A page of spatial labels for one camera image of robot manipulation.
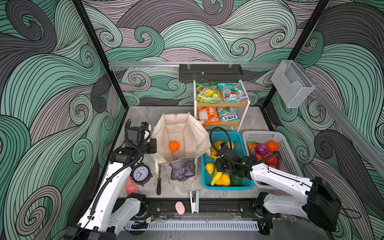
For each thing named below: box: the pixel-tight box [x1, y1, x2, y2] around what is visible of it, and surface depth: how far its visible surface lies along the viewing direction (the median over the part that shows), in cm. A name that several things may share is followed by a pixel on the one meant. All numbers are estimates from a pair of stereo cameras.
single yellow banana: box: [211, 167, 223, 186], surface depth 78 cm
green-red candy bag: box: [218, 82, 249, 103], surface depth 79 cm
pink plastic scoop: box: [125, 175, 138, 196], surface depth 81 cm
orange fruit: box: [169, 141, 181, 152], surface depth 93 cm
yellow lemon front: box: [205, 162, 215, 175], surface depth 85 cm
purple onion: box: [255, 143, 269, 156], surface depth 91 cm
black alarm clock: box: [130, 162, 153, 187], surface depth 84 cm
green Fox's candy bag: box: [216, 106, 242, 124], surface depth 93 cm
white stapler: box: [189, 190, 200, 214], surface depth 76 cm
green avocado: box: [230, 174, 243, 186], surface depth 79 cm
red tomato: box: [263, 152, 278, 166], surface depth 86 cm
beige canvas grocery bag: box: [150, 112, 212, 183], surface depth 81 cm
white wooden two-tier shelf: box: [193, 79, 251, 132], surface depth 79 cm
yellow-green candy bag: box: [195, 82, 221, 104], surface depth 78 cm
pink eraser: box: [175, 201, 186, 216], surface depth 73 cm
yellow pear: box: [216, 173, 231, 186], surface depth 79 cm
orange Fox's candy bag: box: [197, 106, 221, 125], surface depth 93 cm
